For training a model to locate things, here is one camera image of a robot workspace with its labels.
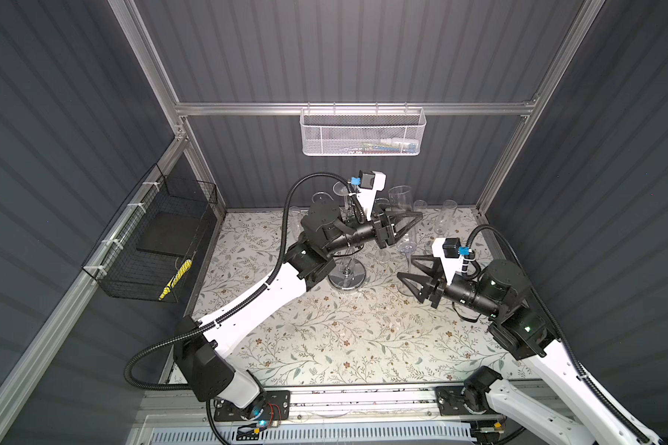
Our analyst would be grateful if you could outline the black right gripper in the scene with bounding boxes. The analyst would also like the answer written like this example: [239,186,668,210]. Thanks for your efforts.
[396,252,499,321]

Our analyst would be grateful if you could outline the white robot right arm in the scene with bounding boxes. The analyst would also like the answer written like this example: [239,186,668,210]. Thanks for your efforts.
[397,224,665,444]

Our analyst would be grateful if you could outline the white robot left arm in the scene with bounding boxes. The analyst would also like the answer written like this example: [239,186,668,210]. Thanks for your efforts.
[124,172,423,419]

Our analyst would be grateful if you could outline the chrome wine glass rack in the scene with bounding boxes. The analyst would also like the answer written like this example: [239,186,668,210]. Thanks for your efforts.
[311,188,369,291]

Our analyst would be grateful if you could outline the items in white basket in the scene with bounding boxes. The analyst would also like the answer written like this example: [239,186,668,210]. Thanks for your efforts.
[340,138,420,155]

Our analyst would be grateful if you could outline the white ventilated cover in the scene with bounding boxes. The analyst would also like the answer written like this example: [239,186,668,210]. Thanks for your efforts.
[147,422,477,445]

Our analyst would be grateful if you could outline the yellow black tool in basket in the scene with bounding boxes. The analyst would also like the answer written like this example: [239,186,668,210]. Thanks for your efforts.
[159,259,193,300]

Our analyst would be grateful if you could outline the black pad in basket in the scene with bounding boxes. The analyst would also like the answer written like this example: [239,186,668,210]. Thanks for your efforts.
[137,211,200,257]

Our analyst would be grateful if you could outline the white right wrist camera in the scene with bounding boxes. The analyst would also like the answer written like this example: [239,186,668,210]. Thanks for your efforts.
[432,237,476,285]

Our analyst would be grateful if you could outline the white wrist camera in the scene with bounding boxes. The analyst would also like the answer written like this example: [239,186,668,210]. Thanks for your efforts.
[350,171,386,220]
[432,237,476,285]

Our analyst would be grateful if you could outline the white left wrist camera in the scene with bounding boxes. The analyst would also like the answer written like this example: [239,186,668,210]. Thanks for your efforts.
[350,171,386,220]

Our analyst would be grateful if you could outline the white wire mesh basket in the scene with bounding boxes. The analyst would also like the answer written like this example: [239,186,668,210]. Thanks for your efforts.
[299,106,427,157]

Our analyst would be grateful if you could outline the black wire basket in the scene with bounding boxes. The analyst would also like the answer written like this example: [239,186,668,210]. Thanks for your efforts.
[83,169,218,303]

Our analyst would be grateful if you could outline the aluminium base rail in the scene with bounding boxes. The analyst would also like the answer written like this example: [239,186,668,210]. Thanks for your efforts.
[138,380,569,426]

